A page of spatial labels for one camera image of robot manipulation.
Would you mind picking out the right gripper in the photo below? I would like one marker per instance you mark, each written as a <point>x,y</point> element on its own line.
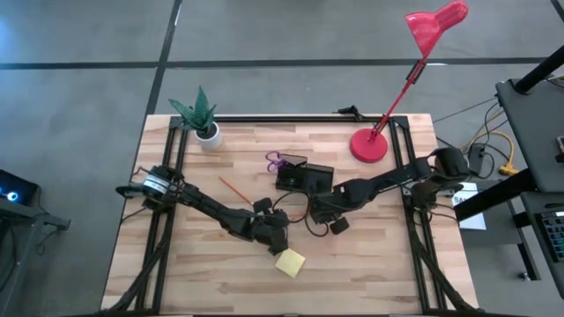
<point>328,204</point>

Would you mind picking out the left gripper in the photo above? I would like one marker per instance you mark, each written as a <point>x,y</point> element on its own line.
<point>269,224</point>

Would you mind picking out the yellow sticky note pad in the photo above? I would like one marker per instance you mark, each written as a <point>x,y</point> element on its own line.
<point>291,263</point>

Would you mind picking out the orange pencil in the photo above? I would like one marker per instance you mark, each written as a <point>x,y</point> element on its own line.
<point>235,190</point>

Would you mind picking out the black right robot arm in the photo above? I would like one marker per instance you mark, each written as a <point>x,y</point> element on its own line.
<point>388,178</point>

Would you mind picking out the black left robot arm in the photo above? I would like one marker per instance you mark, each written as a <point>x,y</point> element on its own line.
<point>211,211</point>

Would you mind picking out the black mesh desk organizer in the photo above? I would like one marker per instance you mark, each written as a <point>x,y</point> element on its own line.
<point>319,176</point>

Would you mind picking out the red desk lamp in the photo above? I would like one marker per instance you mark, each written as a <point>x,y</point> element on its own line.
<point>369,145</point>

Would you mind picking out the black power plug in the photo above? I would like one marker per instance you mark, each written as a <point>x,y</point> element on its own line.
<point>350,112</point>

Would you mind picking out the white round plant pot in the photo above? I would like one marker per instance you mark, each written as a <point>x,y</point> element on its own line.
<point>213,141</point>

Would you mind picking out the white paper sheet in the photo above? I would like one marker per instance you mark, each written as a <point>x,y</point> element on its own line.
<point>473,220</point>

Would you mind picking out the green snake plant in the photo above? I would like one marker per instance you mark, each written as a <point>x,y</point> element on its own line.
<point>200,116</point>

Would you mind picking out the black power adapter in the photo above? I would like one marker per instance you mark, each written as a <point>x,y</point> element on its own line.
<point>477,152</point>

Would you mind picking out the black diagonal beam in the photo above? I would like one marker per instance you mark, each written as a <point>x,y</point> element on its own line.
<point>493,198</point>

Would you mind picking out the laptop keyboard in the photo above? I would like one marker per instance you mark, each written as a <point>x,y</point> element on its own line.
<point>554,235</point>

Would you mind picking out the dark grey desk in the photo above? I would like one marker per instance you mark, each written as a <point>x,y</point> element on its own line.
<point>537,132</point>

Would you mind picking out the black floor stand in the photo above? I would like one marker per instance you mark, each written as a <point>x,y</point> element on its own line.
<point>26,246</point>

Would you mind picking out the black pole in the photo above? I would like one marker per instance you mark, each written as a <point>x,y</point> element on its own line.
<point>539,70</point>

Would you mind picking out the black tablet with blue light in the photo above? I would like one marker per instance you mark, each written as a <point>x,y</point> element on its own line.
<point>15,187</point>

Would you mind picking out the black aluminium table frame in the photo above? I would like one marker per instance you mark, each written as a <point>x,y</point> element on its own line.
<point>308,119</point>

